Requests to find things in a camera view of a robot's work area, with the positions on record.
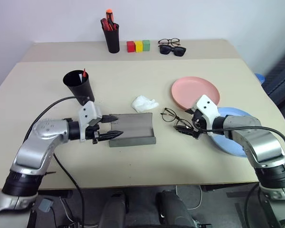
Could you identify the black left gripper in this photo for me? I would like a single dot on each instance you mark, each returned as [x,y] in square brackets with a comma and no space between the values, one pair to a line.
[92,133]

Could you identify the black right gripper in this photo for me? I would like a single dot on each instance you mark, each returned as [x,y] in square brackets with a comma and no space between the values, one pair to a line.
[200,122]

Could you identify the thin black frame glasses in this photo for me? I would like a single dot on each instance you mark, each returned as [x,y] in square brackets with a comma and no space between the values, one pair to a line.
[165,110]

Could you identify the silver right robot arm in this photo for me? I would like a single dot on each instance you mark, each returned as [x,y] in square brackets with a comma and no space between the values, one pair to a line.
[261,142]

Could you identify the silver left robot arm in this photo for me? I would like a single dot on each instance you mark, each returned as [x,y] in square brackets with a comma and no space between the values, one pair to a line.
[38,133]

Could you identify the wide black cup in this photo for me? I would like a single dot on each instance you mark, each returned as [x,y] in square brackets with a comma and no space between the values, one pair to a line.
[82,91]

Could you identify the tall black pen cup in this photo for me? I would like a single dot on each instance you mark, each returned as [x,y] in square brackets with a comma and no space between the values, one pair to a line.
[112,40]

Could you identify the pink plate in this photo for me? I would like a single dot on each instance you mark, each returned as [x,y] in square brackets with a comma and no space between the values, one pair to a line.
[192,89]

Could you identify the white crumpled tissue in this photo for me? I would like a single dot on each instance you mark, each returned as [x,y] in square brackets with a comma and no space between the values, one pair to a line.
[143,103]

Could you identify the blue plate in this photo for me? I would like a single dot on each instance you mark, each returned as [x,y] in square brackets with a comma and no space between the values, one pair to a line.
[228,145]

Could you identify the white marker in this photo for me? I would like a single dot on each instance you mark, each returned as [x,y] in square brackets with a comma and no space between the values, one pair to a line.
[80,77]

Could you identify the red marker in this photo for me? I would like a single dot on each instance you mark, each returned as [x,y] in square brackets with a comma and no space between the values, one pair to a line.
[84,74]

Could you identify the black sunglasses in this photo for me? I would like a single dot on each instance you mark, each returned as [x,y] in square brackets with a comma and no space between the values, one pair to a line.
[179,51]

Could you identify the blue round container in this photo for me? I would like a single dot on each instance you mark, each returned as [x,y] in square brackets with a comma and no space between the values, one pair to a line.
[260,78]

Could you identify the red cube block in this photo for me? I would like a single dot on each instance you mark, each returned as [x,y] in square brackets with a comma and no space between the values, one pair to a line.
[130,46]

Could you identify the dark grey rounded shape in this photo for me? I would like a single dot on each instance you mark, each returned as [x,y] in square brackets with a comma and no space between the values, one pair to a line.
[114,211]
[173,209]

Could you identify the yellow cube block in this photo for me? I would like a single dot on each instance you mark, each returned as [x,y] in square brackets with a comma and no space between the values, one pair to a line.
[139,46]

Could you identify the green cube block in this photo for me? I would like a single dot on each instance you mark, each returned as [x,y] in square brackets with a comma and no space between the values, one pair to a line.
[146,45]

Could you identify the small grey box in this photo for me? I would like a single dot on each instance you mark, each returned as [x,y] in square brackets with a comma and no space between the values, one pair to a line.
[46,205]

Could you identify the black pen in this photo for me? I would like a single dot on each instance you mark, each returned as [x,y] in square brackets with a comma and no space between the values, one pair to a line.
[114,25]

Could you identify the dark striped object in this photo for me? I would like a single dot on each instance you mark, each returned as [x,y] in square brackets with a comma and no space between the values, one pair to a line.
[281,78]

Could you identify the red pen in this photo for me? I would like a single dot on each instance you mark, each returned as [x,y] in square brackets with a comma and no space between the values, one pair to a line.
[104,23]

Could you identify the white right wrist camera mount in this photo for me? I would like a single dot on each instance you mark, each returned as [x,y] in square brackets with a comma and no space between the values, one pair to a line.
[206,104]

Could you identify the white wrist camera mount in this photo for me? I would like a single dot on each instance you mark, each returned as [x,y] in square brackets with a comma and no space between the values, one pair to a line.
[206,104]
[86,111]

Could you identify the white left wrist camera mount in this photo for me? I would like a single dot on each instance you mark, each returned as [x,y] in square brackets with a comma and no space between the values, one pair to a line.
[86,111]

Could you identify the tortoise frame glasses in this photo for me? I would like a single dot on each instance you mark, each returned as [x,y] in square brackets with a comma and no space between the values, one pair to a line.
[173,40]

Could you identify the black table frame bar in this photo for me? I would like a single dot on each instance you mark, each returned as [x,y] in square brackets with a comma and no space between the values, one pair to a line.
[57,194]

